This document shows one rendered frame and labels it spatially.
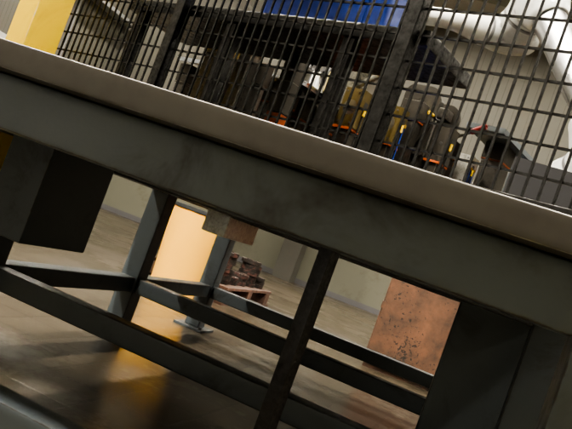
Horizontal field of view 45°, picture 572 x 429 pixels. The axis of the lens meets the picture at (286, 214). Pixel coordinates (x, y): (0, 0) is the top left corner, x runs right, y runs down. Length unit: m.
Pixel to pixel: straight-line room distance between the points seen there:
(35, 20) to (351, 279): 8.88
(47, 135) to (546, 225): 0.67
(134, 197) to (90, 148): 10.95
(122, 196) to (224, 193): 11.18
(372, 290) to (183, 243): 6.42
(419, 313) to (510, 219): 3.60
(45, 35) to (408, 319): 3.00
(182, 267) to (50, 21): 2.55
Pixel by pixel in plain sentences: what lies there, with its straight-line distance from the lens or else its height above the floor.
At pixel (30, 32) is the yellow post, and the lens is 2.01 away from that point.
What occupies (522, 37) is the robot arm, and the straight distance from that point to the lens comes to 2.37.
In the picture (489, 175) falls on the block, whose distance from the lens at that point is 2.52.
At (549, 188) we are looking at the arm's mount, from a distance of 1.84.
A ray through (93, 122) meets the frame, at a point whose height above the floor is 0.63.
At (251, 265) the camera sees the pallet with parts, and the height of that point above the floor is 0.29.
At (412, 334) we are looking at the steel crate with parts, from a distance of 4.38.
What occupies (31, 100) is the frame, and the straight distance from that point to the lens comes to 1.07.
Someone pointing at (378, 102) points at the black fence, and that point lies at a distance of 1.30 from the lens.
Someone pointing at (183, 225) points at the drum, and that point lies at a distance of 4.31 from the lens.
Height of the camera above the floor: 0.57
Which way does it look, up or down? 2 degrees up
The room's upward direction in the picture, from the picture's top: 20 degrees clockwise
